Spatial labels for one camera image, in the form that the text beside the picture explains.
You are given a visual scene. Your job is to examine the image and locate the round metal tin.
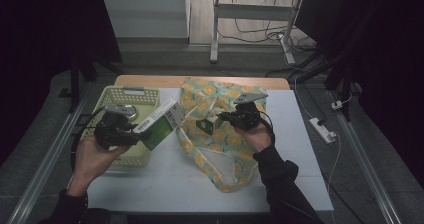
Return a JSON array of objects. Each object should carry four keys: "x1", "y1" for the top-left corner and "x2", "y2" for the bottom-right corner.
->
[{"x1": 124, "y1": 104, "x2": 140, "y2": 122}]

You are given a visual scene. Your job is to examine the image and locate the black stand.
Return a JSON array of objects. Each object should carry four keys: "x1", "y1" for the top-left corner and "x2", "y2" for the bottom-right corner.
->
[
  {"x1": 58, "y1": 50, "x2": 116, "y2": 115},
  {"x1": 324, "y1": 58, "x2": 364, "y2": 122}
]

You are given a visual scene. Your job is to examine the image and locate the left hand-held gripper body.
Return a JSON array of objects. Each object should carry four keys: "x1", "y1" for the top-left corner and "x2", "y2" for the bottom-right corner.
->
[{"x1": 94, "y1": 104, "x2": 135, "y2": 151}]

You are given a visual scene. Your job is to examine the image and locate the white table mat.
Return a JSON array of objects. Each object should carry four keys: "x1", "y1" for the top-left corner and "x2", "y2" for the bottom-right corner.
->
[{"x1": 68, "y1": 87, "x2": 334, "y2": 214}]

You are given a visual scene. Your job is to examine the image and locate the pale green plastic basket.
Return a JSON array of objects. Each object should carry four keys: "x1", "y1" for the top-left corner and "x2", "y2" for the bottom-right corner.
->
[{"x1": 79, "y1": 85, "x2": 161, "y2": 169}]

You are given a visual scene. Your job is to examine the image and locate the thin white cable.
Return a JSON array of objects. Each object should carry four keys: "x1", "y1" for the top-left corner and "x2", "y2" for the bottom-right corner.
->
[{"x1": 283, "y1": 47, "x2": 343, "y2": 224}]

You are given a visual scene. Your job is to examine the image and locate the person's right hand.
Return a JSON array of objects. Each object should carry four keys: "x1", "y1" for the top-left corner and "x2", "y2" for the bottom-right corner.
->
[{"x1": 233, "y1": 123, "x2": 273, "y2": 154}]

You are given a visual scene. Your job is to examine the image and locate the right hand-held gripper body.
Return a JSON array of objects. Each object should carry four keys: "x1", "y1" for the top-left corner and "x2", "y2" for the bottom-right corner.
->
[{"x1": 231, "y1": 92, "x2": 269, "y2": 131}]

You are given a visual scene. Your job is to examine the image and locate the black curtain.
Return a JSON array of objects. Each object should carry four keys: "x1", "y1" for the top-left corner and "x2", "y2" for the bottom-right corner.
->
[
  {"x1": 294, "y1": 0, "x2": 424, "y2": 189},
  {"x1": 0, "y1": 0, "x2": 123, "y2": 167}
]

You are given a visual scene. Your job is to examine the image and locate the black plug with cable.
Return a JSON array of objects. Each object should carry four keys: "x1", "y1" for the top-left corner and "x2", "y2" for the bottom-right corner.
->
[{"x1": 298, "y1": 80, "x2": 328, "y2": 127}]

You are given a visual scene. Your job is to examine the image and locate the large green white box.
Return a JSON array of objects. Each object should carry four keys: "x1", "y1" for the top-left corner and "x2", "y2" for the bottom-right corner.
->
[{"x1": 133, "y1": 98, "x2": 185, "y2": 151}]

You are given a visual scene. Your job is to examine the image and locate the person's left hand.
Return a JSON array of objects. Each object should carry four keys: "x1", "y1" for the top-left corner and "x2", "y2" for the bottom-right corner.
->
[{"x1": 68, "y1": 138, "x2": 130, "y2": 197}]

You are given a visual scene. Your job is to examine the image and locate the white cabinet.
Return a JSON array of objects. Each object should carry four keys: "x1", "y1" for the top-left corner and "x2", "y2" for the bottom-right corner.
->
[{"x1": 99, "y1": 0, "x2": 191, "y2": 39}]

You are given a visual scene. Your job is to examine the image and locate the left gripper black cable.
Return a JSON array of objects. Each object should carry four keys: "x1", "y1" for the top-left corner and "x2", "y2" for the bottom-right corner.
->
[{"x1": 69, "y1": 106, "x2": 106, "y2": 173}]

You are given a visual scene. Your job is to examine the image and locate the white power strip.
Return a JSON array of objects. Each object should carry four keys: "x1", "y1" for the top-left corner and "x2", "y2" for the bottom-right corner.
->
[{"x1": 308, "y1": 117, "x2": 338, "y2": 145}]

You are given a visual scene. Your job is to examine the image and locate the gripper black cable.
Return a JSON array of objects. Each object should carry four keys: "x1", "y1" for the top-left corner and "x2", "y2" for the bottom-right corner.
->
[
  {"x1": 259, "y1": 109, "x2": 278, "y2": 146},
  {"x1": 69, "y1": 106, "x2": 106, "y2": 173}
]

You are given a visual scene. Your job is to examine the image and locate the orange print cloth bag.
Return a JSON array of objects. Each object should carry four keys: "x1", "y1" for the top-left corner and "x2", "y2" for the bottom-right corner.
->
[{"x1": 175, "y1": 77, "x2": 270, "y2": 194}]

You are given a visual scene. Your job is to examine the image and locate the black cables under desk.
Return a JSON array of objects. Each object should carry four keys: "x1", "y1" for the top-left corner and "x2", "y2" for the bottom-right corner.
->
[{"x1": 218, "y1": 0, "x2": 318, "y2": 53}]

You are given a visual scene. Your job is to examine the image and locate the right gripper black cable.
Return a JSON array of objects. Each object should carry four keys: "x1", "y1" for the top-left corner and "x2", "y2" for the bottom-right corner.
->
[{"x1": 259, "y1": 109, "x2": 278, "y2": 146}]

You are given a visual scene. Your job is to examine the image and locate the aluminium rail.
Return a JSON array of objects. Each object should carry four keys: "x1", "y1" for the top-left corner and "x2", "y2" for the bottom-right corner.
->
[
  {"x1": 328, "y1": 90, "x2": 405, "y2": 224},
  {"x1": 6, "y1": 83, "x2": 94, "y2": 224}
]

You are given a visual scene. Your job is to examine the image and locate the white standing desk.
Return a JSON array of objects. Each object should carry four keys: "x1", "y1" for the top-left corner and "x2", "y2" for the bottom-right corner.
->
[{"x1": 99, "y1": 0, "x2": 344, "y2": 65}]

